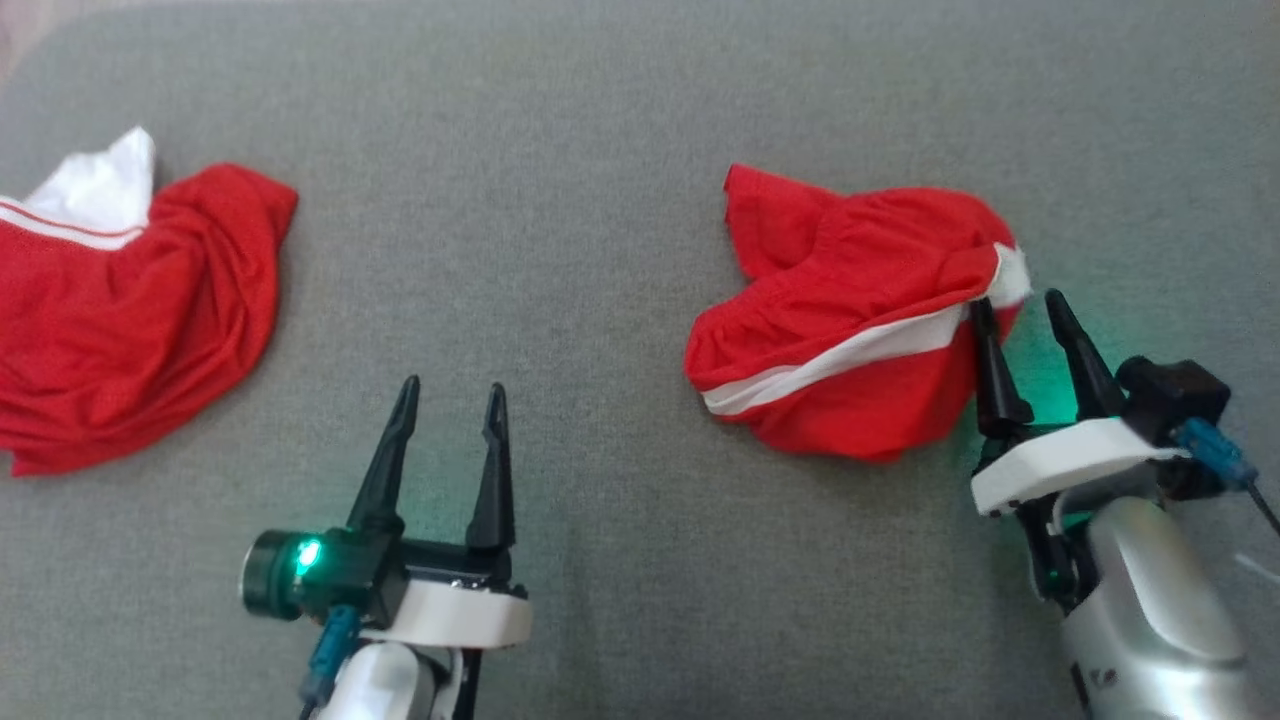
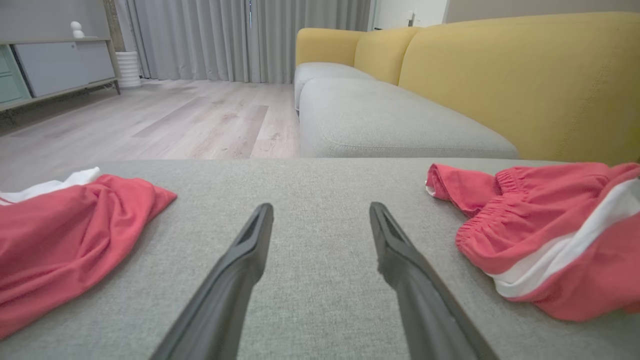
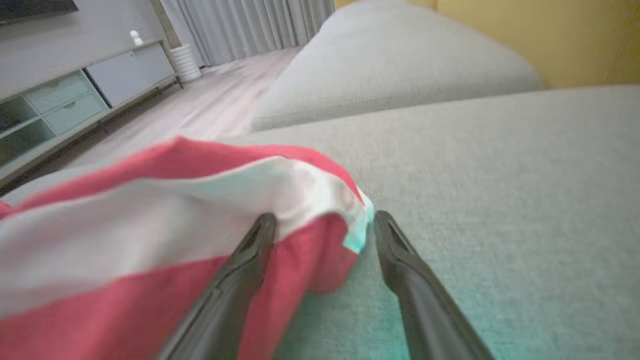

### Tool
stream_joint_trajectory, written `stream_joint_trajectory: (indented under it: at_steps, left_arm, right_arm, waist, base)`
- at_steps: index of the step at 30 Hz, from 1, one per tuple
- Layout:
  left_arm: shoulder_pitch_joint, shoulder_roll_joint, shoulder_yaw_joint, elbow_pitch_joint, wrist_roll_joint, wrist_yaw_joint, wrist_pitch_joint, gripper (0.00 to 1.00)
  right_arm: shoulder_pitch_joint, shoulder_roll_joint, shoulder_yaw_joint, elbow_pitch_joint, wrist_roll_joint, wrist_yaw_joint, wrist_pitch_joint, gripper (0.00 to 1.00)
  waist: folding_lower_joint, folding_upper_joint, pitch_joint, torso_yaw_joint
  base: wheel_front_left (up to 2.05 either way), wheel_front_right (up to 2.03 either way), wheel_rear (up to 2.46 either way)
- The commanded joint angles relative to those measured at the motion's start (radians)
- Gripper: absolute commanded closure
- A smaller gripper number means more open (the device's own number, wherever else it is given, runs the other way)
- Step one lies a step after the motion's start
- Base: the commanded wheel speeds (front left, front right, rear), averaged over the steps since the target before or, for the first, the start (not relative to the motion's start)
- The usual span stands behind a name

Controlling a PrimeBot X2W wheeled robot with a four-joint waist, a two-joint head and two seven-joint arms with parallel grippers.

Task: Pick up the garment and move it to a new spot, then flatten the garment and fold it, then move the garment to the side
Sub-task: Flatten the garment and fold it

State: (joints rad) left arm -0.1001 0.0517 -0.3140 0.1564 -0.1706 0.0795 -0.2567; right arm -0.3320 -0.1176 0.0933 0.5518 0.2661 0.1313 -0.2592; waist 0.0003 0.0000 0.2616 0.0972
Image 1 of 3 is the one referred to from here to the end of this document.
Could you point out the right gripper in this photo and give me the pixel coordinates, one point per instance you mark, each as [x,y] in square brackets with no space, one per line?
[1060,460]

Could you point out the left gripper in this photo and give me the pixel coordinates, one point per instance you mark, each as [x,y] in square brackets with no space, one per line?
[460,610]

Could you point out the red jersey with white lining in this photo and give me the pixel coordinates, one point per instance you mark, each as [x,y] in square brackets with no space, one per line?
[130,340]

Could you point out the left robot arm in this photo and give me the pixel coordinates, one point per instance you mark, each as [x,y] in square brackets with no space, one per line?
[385,685]

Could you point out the red shorts with white stripe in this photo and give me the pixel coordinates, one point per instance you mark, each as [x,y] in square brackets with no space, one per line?
[860,290]

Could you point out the large grey sofa seat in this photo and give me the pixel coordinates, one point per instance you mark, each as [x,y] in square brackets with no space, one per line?
[600,150]

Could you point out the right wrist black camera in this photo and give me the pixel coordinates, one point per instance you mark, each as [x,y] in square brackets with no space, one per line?
[1170,395]

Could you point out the wrist black camera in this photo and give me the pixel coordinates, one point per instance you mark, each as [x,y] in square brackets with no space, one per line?
[340,580]
[1170,395]

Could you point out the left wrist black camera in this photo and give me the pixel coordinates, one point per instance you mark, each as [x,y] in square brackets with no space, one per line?
[340,580]

